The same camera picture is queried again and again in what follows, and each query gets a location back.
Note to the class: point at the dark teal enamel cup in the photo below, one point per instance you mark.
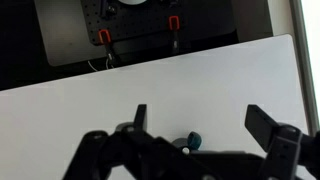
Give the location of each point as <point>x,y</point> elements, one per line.
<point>193,141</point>

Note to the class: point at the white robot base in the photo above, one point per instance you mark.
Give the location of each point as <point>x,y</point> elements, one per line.
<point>132,2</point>

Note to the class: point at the black perforated mounting board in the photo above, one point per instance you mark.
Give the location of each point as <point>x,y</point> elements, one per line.
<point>122,21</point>

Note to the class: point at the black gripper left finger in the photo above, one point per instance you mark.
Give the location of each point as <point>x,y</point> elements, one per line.
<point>140,120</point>

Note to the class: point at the orange black clamp far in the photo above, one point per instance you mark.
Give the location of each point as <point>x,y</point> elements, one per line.
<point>174,26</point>

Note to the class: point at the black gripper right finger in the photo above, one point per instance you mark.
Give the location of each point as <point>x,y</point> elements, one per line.
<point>260,125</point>

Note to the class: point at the orange black clamp near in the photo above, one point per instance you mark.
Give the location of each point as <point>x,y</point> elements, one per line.
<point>105,40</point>

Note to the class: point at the orange black clamp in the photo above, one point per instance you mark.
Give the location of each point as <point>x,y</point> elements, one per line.
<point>105,40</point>
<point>174,26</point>

